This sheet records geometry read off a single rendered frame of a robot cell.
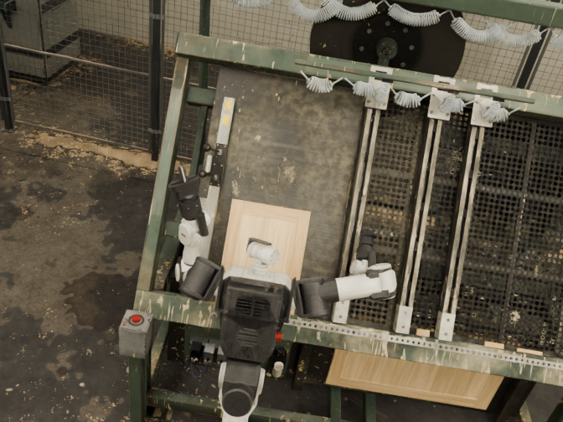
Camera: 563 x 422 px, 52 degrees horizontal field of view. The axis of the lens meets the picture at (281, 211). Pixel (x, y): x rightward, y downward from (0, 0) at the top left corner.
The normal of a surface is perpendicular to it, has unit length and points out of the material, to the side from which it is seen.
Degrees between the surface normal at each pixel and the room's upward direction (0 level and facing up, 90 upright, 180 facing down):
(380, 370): 90
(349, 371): 90
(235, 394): 67
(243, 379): 22
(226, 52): 53
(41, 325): 0
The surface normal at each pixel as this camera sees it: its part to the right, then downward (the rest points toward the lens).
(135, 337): -0.09, 0.58
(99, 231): 0.14, -0.80
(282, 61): 0.01, -0.03
